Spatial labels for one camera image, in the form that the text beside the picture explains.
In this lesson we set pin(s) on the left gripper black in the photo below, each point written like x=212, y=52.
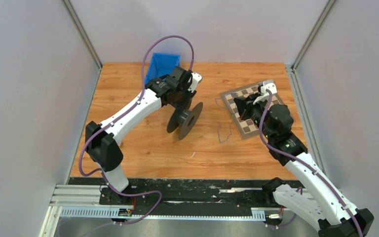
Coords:
x=190, y=96

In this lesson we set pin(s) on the wooden chessboard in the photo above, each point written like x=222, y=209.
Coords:
x=246, y=128

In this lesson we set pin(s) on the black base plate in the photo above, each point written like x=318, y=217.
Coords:
x=192, y=197

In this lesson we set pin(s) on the left aluminium frame post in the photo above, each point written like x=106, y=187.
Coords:
x=82, y=32

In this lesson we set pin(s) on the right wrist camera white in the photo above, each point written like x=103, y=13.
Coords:
x=264, y=88

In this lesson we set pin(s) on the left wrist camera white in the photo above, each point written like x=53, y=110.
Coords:
x=195, y=80

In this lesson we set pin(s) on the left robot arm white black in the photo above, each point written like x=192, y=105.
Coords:
x=103, y=139

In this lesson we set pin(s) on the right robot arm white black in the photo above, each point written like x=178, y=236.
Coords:
x=330, y=213

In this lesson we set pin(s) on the blue plastic bin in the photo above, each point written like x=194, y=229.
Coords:
x=161, y=64

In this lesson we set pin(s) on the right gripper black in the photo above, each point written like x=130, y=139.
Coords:
x=245, y=105

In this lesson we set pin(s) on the right aluminium frame post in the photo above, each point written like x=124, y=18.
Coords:
x=327, y=9

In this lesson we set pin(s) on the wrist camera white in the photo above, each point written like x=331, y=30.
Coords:
x=195, y=80
x=264, y=88

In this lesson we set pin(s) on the aluminium frame post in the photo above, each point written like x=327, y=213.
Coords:
x=327, y=9
x=82, y=32

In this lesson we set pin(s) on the dark grey cable spool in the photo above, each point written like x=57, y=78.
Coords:
x=184, y=119

